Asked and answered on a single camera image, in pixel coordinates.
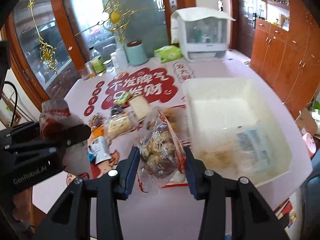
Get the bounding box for clear bag brown pastries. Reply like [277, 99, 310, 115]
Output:
[136, 107, 186, 195]

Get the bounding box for red white snack bag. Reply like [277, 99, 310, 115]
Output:
[39, 99, 93, 180]

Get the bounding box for beige cracker packet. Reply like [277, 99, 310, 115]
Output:
[129, 95, 152, 121]

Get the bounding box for crispy rice cake snack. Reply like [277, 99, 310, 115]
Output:
[200, 148, 236, 170]

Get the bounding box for orange white snack packet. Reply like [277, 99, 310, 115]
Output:
[88, 126, 111, 165]

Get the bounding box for clear bag nut cookies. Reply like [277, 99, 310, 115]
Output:
[104, 112, 138, 140]

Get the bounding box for white plastic bin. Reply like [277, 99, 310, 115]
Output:
[182, 76, 313, 188]

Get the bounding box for light blue snack packet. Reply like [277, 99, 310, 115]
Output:
[236, 126, 273, 170]

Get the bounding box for printed pink table mat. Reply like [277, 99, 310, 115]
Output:
[64, 52, 312, 239]

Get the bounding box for small green candy packet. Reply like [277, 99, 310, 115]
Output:
[114, 92, 131, 106]

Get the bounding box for small glass jar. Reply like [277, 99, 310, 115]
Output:
[103, 59, 114, 73]

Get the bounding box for white squeeze bottle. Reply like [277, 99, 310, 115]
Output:
[116, 39, 129, 69]

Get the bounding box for clear bottle green label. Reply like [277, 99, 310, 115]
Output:
[89, 47, 106, 75]

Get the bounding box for mint green canister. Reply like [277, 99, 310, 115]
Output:
[126, 40, 149, 66]

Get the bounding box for pink plastic stool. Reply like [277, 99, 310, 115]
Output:
[302, 133, 317, 159]

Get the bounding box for blue sofa chair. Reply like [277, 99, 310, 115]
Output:
[300, 150, 320, 239]

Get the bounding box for green tissue pack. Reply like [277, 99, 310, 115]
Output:
[154, 45, 182, 63]

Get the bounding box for cardboard box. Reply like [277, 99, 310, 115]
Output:
[295, 108, 319, 135]

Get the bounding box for glass sliding door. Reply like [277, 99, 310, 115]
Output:
[1, 0, 196, 109]

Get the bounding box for white countertop appliance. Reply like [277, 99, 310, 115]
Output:
[170, 7, 235, 62]

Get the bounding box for dark entrance door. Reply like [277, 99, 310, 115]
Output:
[236, 0, 257, 58]

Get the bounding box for black cable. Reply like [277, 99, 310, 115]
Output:
[2, 81, 19, 128]

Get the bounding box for wooden cabinet wall unit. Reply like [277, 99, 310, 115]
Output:
[251, 0, 319, 118]

